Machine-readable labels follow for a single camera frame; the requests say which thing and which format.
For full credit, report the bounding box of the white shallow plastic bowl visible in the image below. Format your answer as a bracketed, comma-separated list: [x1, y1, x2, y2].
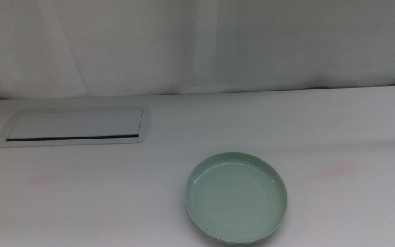
[185, 202, 287, 246]

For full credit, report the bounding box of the silver table cable hatch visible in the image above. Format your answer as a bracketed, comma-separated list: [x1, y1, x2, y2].
[0, 105, 152, 148]

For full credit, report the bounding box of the white cloth backdrop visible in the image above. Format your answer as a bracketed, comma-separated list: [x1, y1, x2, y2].
[0, 0, 395, 101]

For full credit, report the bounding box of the green shallow plastic bowl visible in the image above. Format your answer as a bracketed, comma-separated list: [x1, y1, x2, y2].
[184, 152, 289, 245]

